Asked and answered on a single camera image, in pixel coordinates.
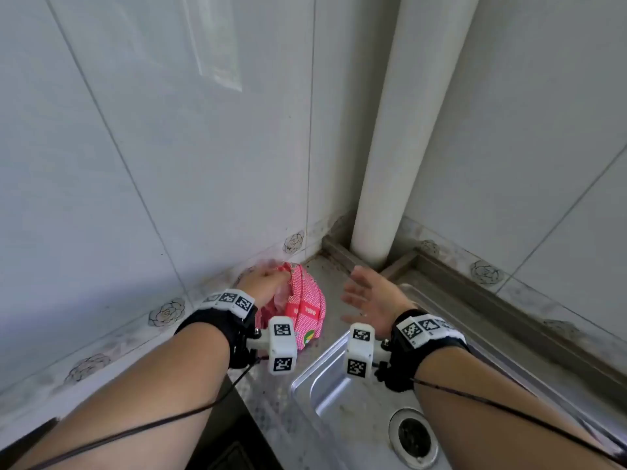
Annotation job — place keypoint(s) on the person's left fingers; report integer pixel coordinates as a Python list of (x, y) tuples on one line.
[(277, 276)]

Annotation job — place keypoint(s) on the white wrist camera with markers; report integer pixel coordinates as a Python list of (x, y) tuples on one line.
[(360, 349), (282, 345)]

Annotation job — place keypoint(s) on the black cooktop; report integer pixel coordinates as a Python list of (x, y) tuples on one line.
[(225, 435)]

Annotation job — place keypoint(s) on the pink checked plastic bag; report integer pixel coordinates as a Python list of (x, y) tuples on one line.
[(306, 303)]

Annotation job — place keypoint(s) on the person's right thumb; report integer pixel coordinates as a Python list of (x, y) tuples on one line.
[(351, 318)]

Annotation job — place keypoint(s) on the person's right hand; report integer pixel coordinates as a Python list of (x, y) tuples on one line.
[(382, 303)]

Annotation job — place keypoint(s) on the round metal sink drain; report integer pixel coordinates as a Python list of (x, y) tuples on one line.
[(414, 438)]

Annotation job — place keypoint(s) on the clear plastic sheet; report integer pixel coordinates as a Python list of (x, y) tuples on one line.
[(215, 39)]

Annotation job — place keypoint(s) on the white vertical pipe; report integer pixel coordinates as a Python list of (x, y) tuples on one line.
[(416, 122)]

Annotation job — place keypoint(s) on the person's right forearm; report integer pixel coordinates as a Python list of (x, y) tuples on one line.
[(480, 416)]

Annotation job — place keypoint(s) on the person's left hand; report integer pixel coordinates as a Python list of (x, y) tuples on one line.
[(258, 288)]

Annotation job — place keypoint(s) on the stainless steel sink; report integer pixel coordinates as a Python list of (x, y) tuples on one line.
[(352, 401)]

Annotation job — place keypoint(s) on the person's left forearm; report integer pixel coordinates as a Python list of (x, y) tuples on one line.
[(147, 396)]

